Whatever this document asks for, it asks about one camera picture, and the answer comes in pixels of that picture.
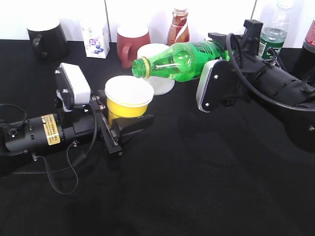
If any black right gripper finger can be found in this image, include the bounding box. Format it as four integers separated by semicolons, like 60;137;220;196
208;32;227;46

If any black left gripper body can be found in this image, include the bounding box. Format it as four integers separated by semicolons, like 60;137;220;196
59;92;122;157

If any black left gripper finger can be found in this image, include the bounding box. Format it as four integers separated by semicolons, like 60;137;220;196
112;115;155;145

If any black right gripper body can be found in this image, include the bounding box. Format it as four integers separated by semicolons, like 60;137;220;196
218;20;273;111

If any yellow paper cup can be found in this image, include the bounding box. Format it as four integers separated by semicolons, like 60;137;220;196
105;75;154;125

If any green soda bottle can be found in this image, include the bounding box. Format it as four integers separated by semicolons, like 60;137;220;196
131;40;230;82

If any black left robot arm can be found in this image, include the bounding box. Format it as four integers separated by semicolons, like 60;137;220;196
0;94;155;177

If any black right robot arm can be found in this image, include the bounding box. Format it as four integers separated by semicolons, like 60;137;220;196
198;20;315;152

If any brown Nescafe bottle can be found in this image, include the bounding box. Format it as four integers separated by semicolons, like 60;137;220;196
167;7;190;46

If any clear water bottle green label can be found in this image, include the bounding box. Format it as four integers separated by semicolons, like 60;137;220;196
258;0;293;59

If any white mug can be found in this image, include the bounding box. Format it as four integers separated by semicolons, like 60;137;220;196
137;43;175;95

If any dark cola bottle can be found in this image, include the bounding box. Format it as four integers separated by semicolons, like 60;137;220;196
292;19;315;79

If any blueberry milk carton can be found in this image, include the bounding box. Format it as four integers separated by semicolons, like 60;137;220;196
80;17;110;59

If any red mug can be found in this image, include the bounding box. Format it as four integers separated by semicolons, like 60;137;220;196
117;24;151;69

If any black mug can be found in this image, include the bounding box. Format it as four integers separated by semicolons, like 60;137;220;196
27;17;69;61

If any black table mat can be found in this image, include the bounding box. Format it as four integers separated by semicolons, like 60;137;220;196
0;39;315;236

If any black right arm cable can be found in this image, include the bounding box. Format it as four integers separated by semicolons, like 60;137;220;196
226;33;315;113

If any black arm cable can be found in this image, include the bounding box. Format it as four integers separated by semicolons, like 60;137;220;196
226;33;315;113
0;103;99;195

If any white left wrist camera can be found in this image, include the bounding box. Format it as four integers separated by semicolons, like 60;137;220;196
55;62;91;113

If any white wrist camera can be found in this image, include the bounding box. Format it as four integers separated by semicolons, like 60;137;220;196
55;62;91;113
196;59;230;113

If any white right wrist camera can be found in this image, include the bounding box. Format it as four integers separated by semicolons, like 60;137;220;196
196;59;230;113

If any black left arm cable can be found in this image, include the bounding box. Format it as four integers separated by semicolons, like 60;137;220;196
0;103;99;195

